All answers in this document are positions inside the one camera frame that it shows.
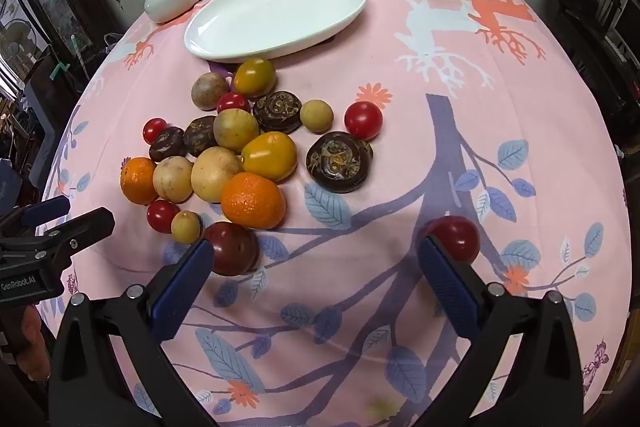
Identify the large orange tangerine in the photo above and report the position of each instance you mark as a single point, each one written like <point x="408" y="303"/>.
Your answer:
<point x="252" y="200"/>

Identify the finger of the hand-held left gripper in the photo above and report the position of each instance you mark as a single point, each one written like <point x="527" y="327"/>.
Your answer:
<point x="85" y="227"/>
<point x="45" y="209"/>

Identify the dark red plum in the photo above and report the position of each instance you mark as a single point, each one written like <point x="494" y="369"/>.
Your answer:
<point x="457" y="239"/>
<point x="235" y="249"/>

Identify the white oval plate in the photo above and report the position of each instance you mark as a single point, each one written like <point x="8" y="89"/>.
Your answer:
<point x="280" y="12"/>

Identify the black monitor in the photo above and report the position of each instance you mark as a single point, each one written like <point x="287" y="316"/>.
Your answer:
<point x="629" y="27"/>

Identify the clear plastic bag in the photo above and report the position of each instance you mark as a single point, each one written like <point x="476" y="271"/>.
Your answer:
<point x="112" y="39"/>

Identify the small orange tangerine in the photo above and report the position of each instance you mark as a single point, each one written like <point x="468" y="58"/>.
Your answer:
<point x="138" y="179"/>

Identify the blue grey cloth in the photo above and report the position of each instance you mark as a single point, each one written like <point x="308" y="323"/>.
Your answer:
<point x="9" y="183"/>

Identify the pale striped pepino melon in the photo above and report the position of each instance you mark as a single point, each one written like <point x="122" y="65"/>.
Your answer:
<point x="216" y="174"/>
<point x="172" y="178"/>

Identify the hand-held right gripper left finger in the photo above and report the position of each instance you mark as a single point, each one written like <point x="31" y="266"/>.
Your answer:
<point x="182" y="292"/>

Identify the red cherry tomato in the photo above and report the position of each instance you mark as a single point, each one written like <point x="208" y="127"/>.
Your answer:
<point x="233" y="103"/>
<point x="162" y="216"/>
<point x="363" y="120"/>
<point x="154" y="130"/>

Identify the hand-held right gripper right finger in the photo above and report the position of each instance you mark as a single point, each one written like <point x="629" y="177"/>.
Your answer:
<point x="445" y="287"/>

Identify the brownish passion fruit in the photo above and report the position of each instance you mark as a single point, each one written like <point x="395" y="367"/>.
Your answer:
<point x="235" y="130"/>
<point x="209" y="91"/>

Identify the black metal rack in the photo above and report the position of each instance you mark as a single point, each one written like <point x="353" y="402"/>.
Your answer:
<point x="606" y="2"/>

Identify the small tan longan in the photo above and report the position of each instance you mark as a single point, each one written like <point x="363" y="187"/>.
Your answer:
<point x="316" y="116"/>
<point x="185" y="226"/>

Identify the dark water chestnut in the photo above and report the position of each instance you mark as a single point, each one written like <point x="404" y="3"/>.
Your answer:
<point x="339" y="161"/>
<point x="167" y="144"/>
<point x="276" y="111"/>
<point x="201" y="135"/>

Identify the orange yellow tomato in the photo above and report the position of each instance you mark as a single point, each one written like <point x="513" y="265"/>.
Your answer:
<point x="269" y="156"/>

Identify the greenish yellow tomato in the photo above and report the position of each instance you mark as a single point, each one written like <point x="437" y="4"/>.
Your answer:
<point x="254" y="77"/>

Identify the electric fan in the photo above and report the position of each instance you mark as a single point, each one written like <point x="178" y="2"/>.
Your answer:
<point x="15" y="42"/>

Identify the pink printed tablecloth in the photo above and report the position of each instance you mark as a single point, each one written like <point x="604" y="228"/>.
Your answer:
<point x="500" y="107"/>

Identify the person's left hand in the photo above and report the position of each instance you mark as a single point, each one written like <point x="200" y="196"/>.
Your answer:
<point x="31" y="332"/>

